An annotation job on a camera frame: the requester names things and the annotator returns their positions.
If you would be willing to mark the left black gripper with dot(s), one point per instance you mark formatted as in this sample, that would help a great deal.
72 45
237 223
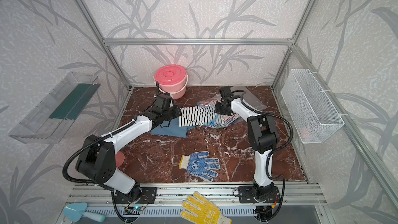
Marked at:
176 109

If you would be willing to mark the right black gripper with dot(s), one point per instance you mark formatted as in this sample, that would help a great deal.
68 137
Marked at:
216 109

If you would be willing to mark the red white striped garment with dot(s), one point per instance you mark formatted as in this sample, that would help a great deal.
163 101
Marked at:
220 121

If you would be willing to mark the clear vacuum storage bag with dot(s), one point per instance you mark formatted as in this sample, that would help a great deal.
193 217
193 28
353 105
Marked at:
249 98

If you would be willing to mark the black white striped garment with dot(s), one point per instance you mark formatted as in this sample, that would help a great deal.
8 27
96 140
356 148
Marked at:
195 116

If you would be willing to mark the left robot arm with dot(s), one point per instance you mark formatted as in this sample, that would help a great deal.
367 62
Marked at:
95 162

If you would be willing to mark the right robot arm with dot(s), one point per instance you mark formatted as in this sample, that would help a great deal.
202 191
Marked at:
262 135

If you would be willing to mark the pink lidded plastic bucket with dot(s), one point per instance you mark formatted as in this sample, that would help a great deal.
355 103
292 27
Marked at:
172 79

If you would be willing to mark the blue dotted work glove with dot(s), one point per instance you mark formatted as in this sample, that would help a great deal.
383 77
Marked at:
199 164

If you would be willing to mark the pink watering can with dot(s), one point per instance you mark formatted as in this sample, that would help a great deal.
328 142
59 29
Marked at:
119 158

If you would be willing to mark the pink item in basket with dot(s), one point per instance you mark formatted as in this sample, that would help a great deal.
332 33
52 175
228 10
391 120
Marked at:
306 134

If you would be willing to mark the yellow dotted work glove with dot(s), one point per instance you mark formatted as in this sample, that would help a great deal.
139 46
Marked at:
198 210

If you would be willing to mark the light blue hand trowel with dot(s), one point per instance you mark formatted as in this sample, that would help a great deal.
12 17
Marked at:
75 211

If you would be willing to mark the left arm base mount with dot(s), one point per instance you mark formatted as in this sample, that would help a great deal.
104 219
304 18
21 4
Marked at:
142 195

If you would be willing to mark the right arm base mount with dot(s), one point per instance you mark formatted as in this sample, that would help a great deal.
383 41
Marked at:
269 194

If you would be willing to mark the white wire mesh basket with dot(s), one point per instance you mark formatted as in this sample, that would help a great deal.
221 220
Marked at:
309 105

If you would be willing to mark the clear plastic wall shelf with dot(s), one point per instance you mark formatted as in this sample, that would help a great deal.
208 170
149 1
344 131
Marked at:
50 120

